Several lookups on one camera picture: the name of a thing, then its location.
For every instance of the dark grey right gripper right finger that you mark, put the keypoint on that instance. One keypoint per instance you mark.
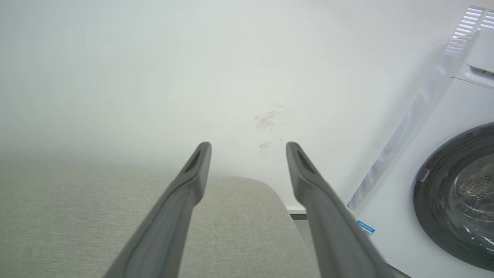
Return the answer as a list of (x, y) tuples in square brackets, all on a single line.
[(335, 231)]

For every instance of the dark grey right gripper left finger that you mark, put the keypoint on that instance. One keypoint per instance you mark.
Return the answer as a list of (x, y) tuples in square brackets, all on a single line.
[(162, 231)]

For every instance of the blue sticker label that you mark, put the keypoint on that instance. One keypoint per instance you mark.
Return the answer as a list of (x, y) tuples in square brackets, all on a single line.
[(366, 228)]

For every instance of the white washing machine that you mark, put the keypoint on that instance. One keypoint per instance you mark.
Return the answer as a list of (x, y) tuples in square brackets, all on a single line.
[(401, 173)]

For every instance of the dark round washing machine door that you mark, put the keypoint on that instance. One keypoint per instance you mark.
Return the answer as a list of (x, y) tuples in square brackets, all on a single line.
[(436, 216)]

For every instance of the white detergent drawer panel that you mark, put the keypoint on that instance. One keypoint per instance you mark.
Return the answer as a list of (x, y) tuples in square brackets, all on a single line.
[(482, 52)]

